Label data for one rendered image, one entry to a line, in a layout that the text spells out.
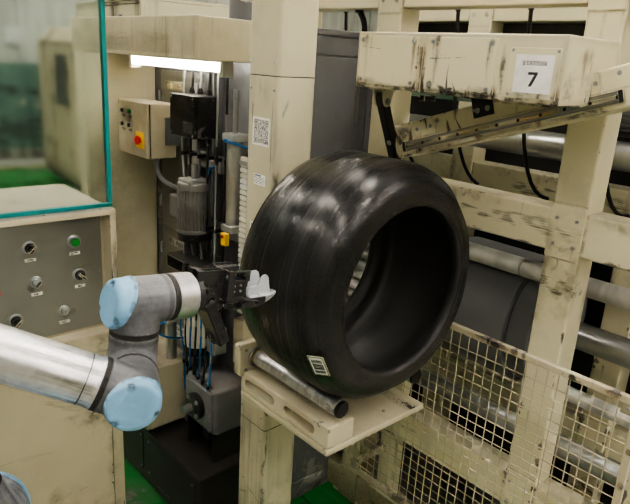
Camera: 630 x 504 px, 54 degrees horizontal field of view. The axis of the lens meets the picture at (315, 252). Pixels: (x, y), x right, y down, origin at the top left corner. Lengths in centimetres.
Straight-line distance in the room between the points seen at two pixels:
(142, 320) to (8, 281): 75
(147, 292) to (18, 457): 97
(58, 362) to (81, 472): 111
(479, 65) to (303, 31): 46
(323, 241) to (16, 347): 61
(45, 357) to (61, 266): 85
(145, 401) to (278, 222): 53
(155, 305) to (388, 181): 57
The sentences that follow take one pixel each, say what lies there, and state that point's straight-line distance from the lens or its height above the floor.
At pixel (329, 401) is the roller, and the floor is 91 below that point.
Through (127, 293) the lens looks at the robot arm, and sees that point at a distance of 113.
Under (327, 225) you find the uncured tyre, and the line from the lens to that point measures 130.
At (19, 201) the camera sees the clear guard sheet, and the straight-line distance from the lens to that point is 177.
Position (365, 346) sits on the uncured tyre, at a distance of 179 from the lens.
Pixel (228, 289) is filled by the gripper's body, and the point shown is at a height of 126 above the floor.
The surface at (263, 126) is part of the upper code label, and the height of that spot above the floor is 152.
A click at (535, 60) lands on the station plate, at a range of 147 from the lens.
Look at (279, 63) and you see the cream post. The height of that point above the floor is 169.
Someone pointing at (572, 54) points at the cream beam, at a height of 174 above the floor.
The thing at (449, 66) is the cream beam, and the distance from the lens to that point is 159.
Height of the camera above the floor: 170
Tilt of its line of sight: 17 degrees down
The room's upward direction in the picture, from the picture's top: 4 degrees clockwise
